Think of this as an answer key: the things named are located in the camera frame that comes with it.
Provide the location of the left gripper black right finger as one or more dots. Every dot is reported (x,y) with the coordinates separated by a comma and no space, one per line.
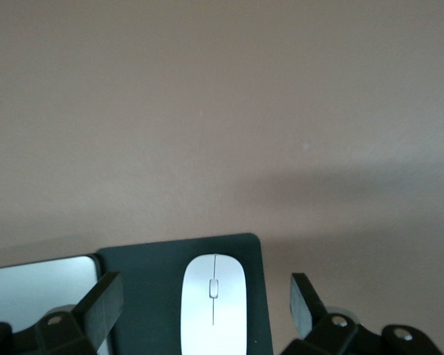
(311,325)

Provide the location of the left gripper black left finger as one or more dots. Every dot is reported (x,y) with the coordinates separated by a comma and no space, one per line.
(96,314)

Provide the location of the white computer mouse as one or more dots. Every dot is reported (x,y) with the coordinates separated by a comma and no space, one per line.
(200,314)

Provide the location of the black mouse pad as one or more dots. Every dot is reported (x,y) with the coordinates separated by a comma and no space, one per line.
(151,277)

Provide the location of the silver closed laptop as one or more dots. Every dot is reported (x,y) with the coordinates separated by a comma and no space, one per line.
(40,288)

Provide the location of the brown table cover sheet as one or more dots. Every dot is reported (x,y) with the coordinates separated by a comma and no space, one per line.
(222,111)

